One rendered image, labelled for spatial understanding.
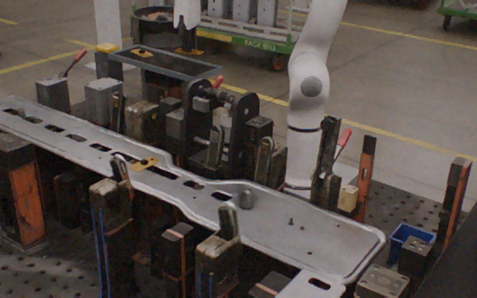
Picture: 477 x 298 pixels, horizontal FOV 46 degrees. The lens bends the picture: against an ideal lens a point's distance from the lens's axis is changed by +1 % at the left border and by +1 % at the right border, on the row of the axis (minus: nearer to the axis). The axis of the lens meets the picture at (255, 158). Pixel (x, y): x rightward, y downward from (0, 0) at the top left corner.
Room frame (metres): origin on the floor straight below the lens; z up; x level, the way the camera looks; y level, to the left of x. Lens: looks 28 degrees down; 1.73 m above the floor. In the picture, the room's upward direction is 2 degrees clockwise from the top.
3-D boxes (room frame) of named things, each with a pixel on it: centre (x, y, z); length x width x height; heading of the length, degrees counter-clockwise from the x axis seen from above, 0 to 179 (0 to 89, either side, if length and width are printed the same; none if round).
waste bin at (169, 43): (4.25, 0.74, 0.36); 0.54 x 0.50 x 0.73; 145
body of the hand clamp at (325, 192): (1.21, -0.18, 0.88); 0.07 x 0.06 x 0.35; 147
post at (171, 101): (1.56, 0.26, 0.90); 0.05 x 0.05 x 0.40; 57
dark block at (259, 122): (1.39, -0.01, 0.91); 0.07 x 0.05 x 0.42; 147
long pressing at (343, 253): (1.34, 0.32, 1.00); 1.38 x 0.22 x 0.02; 57
